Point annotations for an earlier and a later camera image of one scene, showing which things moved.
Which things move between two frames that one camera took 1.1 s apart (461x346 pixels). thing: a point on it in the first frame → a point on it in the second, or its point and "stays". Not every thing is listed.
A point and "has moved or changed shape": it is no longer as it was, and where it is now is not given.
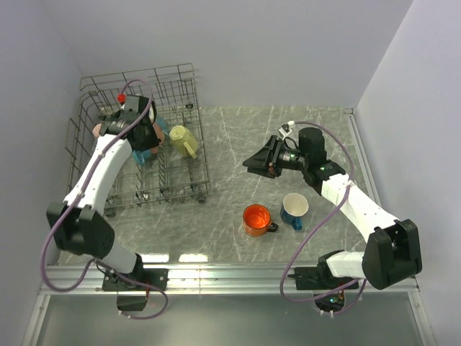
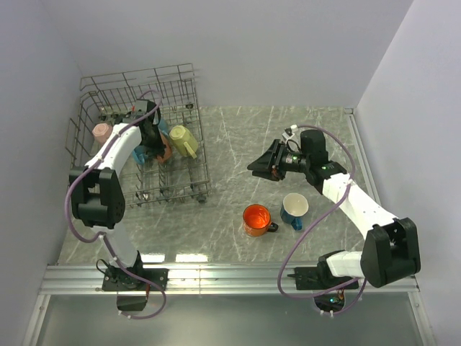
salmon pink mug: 158,148 has moved or changed shape
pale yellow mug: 184,139 stays
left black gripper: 152,142 stays
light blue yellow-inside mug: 163,125 stays
